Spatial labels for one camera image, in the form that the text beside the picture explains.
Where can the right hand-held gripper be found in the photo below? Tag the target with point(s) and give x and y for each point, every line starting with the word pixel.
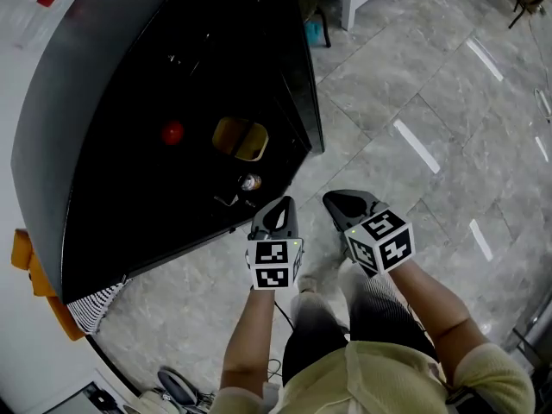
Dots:
pixel 381 242

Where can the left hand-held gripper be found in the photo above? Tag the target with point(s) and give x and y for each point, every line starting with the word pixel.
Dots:
pixel 274 265

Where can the yellow plastic bowl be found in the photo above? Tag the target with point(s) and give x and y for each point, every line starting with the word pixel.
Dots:
pixel 240 138

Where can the person's left forearm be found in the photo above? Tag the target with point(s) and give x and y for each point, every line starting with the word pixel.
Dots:
pixel 248 343

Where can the person's right forearm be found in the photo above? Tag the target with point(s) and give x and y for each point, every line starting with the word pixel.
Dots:
pixel 435 313

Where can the small bottle in cabinet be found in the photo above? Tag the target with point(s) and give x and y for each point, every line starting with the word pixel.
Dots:
pixel 251 182

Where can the person's left fluffy slipper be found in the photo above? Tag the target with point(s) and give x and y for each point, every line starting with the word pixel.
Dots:
pixel 307 284

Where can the red tomato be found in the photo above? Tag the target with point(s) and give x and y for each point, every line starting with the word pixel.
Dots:
pixel 172 133

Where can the teal bag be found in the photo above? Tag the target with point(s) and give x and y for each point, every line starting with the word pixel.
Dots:
pixel 313 32

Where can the person's cream knit sweater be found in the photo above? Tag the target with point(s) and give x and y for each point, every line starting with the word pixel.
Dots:
pixel 366 382

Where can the black stool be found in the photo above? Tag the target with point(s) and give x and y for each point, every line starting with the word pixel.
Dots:
pixel 322 24

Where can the dark grey oval device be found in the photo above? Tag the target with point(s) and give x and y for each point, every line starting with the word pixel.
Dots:
pixel 177 386

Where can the black and white striped blanket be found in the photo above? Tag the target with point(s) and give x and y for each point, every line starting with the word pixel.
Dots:
pixel 97 304

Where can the white power strip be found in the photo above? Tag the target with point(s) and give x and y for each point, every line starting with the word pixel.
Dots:
pixel 542 102

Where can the orange sofa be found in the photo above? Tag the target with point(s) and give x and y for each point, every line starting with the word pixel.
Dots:
pixel 23 252

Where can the metal rack frame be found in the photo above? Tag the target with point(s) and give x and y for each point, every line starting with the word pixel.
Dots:
pixel 532 330

